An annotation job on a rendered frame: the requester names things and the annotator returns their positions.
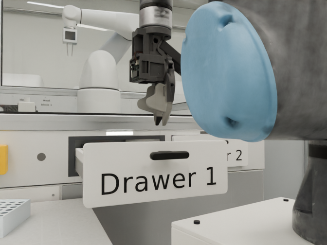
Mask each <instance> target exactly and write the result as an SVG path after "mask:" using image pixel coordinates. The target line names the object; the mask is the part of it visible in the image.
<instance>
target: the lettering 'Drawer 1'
mask: <svg viewBox="0 0 327 245"><path fill-rule="evenodd" d="M210 169H211V183H207V185H216V182H214V183H213V167H208V168H207V170H210ZM194 174H196V172H193V173H192V174H191V173H189V187H191V176H192V175H194ZM178 175H181V176H182V179H177V180H175V179H176V177H177V176H178ZM105 176H113V177H114V178H115V179H116V187H115V189H114V190H113V191H111V192H105ZM169 176H170V174H169V175H167V179H166V183H165V184H164V179H163V175H159V179H158V184H157V185H156V181H155V177H154V175H152V179H153V183H154V187H155V190H158V188H159V184H160V180H162V184H163V189H166V188H167V184H168V180H169ZM138 178H144V179H145V182H138V183H137V184H136V186H135V189H136V191H138V192H142V191H144V190H145V191H147V178H146V177H145V176H138V177H136V179H138ZM129 179H133V177H132V176H131V177H129V178H126V177H124V193H127V181H128V180H129ZM176 181H185V177H184V175H183V174H181V173H178V174H176V175H175V176H174V177H173V185H174V186H175V187H176V188H183V187H184V185H182V186H177V185H176V183H175V182H176ZM139 184H145V187H144V188H143V189H142V190H139V189H138V185H139ZM118 187H119V179H118V177H117V175H115V174H102V195H106V194H112V193H114V192H116V191H117V190H118Z"/></svg>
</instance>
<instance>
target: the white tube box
mask: <svg viewBox="0 0 327 245"><path fill-rule="evenodd" d="M30 213H31V199H0V238H3V237H5V236H6V235H7V234H8V233H10V232H11V231H12V230H14V229H15V228H16V227H17V226H19V225H20V224H21V223H22V222H24V221H25V220H26V219H27V218H28V217H30Z"/></svg>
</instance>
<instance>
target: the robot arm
mask: <svg viewBox="0 0 327 245"><path fill-rule="evenodd" d="M172 6H173V0H140V12H139V28H137V29H136V30H135V31H134V32H132V58H131V59H130V60H129V82H131V83H138V84H152V85H151V86H149V87H148V88H147V91H146V96H145V97H143V98H141V99H139V100H138V102H137V106H138V108H139V109H142V110H145V111H148V112H151V113H153V115H154V122H155V125H159V123H160V121H161V120H162V123H163V126H165V125H166V124H167V122H168V119H169V117H170V113H171V110H172V105H173V101H174V95H175V85H176V81H175V73H174V72H176V73H177V74H179V75H180V76H181V77H182V87H183V92H184V96H185V100H186V103H187V105H188V107H189V110H190V113H191V115H192V116H193V118H194V120H195V121H196V123H197V124H198V125H199V126H200V127H201V128H202V129H203V130H204V131H205V132H207V133H208V134H210V135H212V136H214V137H217V138H222V139H238V140H243V141H246V142H259V141H262V140H308V141H309V162H308V166H307V169H306V172H305V175H304V177H303V180H302V183H301V186H300V189H299V191H298V194H297V197H296V200H295V202H294V205H293V208H292V228H293V230H294V231H295V233H296V234H298V235H299V236H300V237H302V238H303V239H305V240H307V241H308V242H310V243H312V244H314V245H327V0H208V4H205V5H202V6H201V7H199V8H198V9H197V10H196V11H195V12H194V13H193V14H192V16H191V18H190V20H189V22H188V24H187V26H186V29H185V34H186V38H184V39H183V41H182V51H181V54H180V53H179V52H178V51H176V50H175V49H174V48H173V47H172V46H171V45H169V44H168V43H167V42H166V41H168V40H170V39H171V31H172Z"/></svg>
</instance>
